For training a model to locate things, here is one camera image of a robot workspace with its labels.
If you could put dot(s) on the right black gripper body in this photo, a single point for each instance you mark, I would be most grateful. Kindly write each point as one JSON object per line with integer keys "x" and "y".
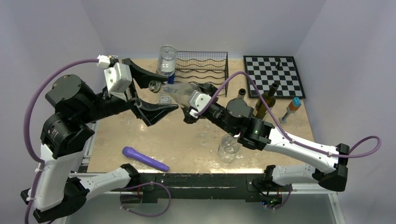
{"x": 215, "y": 115}

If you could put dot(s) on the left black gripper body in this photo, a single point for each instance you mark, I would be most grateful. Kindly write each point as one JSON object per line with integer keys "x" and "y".
{"x": 110, "y": 105}

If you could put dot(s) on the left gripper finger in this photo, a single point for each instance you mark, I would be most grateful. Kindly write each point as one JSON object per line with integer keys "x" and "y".
{"x": 150, "y": 114}
{"x": 141, "y": 76}

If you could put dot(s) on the clear bottle white cap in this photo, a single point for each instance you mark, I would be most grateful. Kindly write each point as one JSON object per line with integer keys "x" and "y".
{"x": 166, "y": 64}
{"x": 228, "y": 148}

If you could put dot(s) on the clear glass bottle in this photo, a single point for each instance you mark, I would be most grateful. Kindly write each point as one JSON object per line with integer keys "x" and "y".
{"x": 177, "y": 93}

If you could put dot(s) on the olive green wine bottle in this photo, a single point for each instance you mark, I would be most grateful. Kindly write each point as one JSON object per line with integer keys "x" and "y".
{"x": 241, "y": 93}

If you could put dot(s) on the blue square glass bottle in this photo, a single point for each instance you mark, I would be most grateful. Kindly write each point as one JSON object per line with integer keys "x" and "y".
{"x": 171, "y": 79}

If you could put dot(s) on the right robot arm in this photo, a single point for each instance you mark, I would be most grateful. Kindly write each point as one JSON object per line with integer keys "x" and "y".
{"x": 323, "y": 164}

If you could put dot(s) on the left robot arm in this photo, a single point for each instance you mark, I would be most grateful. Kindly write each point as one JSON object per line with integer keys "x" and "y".
{"x": 54, "y": 193}

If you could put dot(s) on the dark green wine bottle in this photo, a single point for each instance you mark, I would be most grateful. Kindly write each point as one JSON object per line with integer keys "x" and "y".
{"x": 269, "y": 97}

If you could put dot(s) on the purple flashlight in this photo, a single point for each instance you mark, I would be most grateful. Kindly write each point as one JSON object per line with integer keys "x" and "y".
{"x": 130, "y": 152}

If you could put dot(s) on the black white chessboard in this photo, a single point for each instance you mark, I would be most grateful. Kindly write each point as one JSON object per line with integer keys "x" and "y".
{"x": 262, "y": 70}

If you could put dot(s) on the black chess piece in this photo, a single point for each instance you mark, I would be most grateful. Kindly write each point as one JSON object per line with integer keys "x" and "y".
{"x": 279, "y": 65}

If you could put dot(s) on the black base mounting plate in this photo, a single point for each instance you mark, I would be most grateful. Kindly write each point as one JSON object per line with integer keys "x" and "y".
{"x": 217, "y": 186}

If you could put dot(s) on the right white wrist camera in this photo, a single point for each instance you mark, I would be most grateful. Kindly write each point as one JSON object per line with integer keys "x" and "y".
{"x": 197, "y": 101}

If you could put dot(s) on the black wire wine rack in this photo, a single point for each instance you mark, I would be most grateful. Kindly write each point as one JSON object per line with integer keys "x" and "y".
{"x": 201, "y": 67}

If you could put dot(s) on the aluminium frame rail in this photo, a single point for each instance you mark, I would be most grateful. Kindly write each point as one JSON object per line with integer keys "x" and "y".
{"x": 271, "y": 202}

